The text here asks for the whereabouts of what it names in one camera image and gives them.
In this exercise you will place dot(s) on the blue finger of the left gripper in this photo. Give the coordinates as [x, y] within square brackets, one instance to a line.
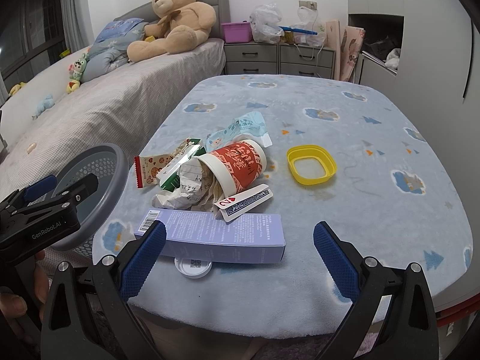
[40, 188]

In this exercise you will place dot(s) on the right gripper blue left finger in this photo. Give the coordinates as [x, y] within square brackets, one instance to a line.
[87, 315]

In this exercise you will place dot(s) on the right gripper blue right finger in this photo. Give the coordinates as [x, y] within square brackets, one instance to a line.
[409, 330]

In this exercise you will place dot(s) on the red snack wrapper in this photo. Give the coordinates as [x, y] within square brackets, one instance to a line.
[147, 168]

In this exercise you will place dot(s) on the green white medicine box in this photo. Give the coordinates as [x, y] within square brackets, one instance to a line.
[168, 178]

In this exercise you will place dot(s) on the white paper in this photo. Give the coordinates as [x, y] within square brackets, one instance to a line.
[198, 191]

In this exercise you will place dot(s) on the purple toothpaste box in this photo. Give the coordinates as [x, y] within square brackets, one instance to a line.
[248, 239]

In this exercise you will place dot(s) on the red white paper cup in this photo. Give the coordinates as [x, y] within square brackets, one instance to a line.
[236, 166]

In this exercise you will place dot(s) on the light blue wipes packet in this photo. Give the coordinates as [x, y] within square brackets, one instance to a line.
[250, 126]

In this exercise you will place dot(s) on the yellow plastic ring lid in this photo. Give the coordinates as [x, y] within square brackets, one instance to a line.
[311, 164]

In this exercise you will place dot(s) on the person's left hand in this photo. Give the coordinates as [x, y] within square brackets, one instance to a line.
[14, 307]

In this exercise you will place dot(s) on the small beige oval object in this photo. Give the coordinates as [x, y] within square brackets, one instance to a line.
[31, 147]

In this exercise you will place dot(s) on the grey checked bed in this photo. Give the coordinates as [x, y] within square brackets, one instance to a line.
[124, 107]

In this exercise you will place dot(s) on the light blue plush toy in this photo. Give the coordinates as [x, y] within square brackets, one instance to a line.
[45, 104]

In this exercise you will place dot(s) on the yellow plush toy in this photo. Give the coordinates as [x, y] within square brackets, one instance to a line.
[16, 88]

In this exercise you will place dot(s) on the small green doll toy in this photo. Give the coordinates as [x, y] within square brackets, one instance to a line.
[76, 71]

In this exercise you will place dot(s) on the white round lid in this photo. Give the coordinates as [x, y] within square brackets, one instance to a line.
[192, 268]

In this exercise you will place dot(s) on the blue patterned pillow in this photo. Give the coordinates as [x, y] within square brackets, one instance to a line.
[117, 28]

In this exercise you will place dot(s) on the playing card box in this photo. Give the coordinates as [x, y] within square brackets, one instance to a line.
[236, 205]

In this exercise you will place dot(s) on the large tan teddy bear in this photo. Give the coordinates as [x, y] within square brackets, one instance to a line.
[183, 25]

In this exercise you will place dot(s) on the grey drawer nightstand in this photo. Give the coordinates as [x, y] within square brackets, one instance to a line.
[280, 59]

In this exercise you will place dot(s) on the purple plastic storage box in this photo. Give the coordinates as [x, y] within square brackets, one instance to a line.
[237, 32]

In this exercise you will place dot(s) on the grey bed headboard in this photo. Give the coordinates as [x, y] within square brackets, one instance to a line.
[221, 8]

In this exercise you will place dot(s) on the clear plastic bag left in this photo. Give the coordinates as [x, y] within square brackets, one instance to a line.
[264, 24]

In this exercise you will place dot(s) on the clear plastic bag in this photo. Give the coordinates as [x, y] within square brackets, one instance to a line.
[264, 24]
[309, 20]

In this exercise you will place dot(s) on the blue stick tool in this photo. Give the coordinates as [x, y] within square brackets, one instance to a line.
[298, 30]

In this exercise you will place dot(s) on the pink cartoon boards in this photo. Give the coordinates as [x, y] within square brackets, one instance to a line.
[346, 47]

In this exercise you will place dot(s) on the clear plastic bag right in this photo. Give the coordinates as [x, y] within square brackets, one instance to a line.
[309, 20]

